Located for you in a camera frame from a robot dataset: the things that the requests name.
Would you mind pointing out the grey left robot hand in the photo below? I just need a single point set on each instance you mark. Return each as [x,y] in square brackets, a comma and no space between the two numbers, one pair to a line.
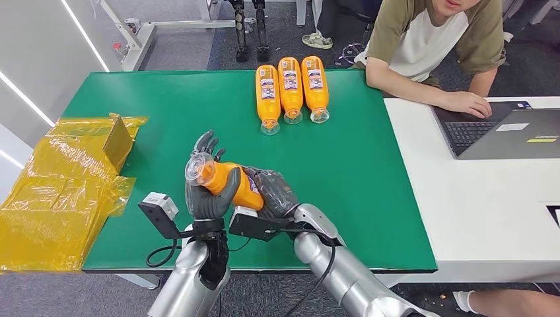
[210,203]

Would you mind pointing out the grey laptop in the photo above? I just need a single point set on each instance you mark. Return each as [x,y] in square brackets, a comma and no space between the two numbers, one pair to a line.
[503,142]

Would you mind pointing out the white furniture leg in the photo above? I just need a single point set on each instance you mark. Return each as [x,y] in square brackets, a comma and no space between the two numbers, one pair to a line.
[302,12]

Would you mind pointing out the person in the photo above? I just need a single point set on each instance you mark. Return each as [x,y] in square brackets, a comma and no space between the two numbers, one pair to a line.
[415,43]

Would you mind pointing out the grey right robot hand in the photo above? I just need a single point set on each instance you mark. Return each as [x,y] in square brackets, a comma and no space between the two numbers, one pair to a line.
[275,194]

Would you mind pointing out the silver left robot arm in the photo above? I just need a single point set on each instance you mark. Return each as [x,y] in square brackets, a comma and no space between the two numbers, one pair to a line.
[188,280]

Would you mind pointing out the yellow film wrapped cardboard box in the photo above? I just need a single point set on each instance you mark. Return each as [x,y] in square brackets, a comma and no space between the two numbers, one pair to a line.
[52,210]

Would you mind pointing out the white metal stand frame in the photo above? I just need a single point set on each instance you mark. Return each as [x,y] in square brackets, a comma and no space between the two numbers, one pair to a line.
[141,39]

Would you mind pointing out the orange juice bottle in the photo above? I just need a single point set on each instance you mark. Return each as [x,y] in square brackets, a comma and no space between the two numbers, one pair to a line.
[315,96]
[267,103]
[218,175]
[290,96]

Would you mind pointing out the beige shoe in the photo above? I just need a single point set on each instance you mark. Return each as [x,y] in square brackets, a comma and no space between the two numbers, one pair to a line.
[316,41]

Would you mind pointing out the green table cover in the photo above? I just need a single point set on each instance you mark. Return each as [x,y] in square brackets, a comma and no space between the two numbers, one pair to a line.
[350,175]

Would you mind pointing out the black shoe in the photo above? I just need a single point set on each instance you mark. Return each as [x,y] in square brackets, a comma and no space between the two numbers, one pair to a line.
[433,302]

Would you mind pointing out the white desk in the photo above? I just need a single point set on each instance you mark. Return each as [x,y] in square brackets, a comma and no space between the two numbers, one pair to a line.
[481,197]

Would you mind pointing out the person's right forearm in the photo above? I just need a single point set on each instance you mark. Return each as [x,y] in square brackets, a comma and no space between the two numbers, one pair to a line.
[398,85]

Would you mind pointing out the person's right hand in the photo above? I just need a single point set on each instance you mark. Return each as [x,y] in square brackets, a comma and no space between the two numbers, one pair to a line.
[468,104]

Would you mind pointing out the black humanoid robot leg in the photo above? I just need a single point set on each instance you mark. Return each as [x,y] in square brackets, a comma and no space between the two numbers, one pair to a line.
[261,26]
[239,26]

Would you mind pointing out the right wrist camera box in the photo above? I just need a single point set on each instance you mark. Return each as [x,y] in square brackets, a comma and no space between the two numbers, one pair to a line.
[253,225]

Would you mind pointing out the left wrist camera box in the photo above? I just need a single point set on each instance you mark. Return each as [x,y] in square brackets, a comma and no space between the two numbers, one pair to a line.
[159,208]

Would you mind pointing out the person's left forearm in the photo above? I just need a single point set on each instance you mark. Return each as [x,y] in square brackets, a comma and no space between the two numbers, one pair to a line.
[482,83]

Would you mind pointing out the person's lower leg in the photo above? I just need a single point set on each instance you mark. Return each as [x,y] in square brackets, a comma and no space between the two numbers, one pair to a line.
[503,304]

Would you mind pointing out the black flat device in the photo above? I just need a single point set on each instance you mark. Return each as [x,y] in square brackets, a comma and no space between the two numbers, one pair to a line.
[554,215]

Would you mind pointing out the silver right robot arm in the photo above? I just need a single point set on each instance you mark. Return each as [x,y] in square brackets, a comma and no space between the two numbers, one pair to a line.
[345,275]

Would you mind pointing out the red knob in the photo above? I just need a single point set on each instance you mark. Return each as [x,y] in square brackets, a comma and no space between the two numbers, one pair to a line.
[117,45]

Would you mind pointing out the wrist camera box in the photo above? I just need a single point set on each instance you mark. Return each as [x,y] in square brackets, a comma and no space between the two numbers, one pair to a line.
[159,208]
[253,225]

